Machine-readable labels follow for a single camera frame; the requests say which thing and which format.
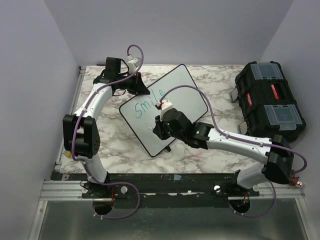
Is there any black plastic toolbox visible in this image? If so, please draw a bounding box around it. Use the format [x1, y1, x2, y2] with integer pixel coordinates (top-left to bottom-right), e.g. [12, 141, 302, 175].
[229, 61, 306, 143]

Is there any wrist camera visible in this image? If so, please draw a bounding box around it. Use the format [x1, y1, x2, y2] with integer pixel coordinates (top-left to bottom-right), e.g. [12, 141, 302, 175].
[126, 54, 142, 75]
[155, 99, 173, 120]

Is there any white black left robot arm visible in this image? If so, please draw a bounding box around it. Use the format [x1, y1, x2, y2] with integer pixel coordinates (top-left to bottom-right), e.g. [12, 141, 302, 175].
[62, 54, 150, 198]

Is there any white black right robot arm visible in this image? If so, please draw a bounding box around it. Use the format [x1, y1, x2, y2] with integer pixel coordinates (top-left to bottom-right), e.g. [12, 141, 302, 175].
[152, 108, 294, 196]

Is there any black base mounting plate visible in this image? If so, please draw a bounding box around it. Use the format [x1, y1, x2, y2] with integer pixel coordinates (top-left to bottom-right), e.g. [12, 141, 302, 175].
[50, 171, 259, 209]

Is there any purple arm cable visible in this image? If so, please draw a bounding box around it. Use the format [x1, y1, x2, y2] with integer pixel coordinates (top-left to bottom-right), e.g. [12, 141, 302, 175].
[158, 84, 309, 218]
[71, 44, 145, 221]

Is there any aluminium rail left edge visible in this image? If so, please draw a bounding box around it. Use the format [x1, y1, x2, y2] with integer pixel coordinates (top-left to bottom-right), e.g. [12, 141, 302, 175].
[54, 66, 87, 173]

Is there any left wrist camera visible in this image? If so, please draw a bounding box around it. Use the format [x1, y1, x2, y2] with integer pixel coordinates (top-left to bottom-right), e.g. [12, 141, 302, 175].
[126, 54, 142, 75]

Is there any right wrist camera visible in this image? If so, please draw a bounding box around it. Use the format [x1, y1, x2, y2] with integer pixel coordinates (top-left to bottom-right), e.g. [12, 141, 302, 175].
[155, 99, 173, 120]

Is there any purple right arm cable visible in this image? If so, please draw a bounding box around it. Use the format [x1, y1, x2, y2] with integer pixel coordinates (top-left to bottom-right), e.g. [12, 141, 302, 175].
[158, 84, 309, 218]

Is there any copper pipe fitting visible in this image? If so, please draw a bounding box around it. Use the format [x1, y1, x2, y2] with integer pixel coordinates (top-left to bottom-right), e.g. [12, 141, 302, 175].
[289, 171, 304, 188]

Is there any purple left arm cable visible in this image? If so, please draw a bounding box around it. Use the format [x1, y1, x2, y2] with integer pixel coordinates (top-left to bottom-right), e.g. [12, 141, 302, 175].
[71, 44, 145, 221]

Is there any black framed whiteboard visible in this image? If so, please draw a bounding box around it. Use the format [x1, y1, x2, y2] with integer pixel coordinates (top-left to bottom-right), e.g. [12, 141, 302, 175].
[118, 64, 209, 158]

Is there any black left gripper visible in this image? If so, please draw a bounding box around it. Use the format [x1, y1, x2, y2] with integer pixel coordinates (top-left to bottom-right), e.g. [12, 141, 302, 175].
[117, 71, 150, 96]

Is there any front aluminium rail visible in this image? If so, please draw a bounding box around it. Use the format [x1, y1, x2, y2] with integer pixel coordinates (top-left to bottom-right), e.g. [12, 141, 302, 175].
[39, 180, 93, 201]

